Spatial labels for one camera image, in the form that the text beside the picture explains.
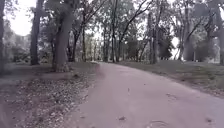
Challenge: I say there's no reddish paved park path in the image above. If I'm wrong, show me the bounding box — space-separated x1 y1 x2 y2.
58 61 224 128

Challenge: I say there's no shaded green grass verge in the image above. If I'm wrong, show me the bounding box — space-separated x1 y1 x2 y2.
117 59 224 98

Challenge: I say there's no leaf-strewn grass verge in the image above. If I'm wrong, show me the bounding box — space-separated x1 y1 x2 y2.
0 61 103 128

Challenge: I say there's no wood of tall trees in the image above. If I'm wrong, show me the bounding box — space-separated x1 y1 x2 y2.
0 0 224 76

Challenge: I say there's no thick grey tree trunk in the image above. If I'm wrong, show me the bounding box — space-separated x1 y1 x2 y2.
51 0 75 74

